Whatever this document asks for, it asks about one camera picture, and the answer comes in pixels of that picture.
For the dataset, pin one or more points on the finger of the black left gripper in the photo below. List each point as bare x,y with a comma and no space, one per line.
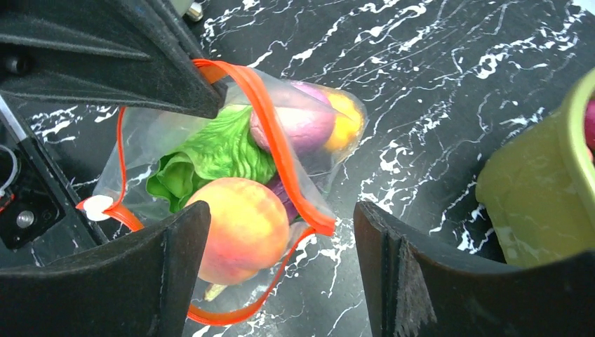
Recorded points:
111,52

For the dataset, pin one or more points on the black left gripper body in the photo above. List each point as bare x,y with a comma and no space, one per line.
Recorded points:
39,219

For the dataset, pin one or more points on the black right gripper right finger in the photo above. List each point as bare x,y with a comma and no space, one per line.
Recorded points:
418,286

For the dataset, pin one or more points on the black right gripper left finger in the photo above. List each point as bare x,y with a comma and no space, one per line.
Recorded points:
137,285

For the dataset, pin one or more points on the orange pumpkin toy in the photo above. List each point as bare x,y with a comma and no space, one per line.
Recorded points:
249,230

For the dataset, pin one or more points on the green lettuce toy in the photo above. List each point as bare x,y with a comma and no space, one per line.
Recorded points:
223,148

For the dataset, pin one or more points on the clear zip top bag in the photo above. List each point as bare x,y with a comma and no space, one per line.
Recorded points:
144,135

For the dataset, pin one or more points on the purple eggplant toy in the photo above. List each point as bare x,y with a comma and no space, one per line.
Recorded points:
276,186

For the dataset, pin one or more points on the pink sweet potato toy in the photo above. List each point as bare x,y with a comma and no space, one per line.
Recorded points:
305,114

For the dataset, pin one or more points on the yellow bell pepper toy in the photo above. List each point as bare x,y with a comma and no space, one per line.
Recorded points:
349,121

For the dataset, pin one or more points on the olive green plastic bin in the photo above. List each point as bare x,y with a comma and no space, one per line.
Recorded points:
538,189

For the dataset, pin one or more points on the dark red beet toy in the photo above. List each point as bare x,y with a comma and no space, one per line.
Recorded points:
589,124

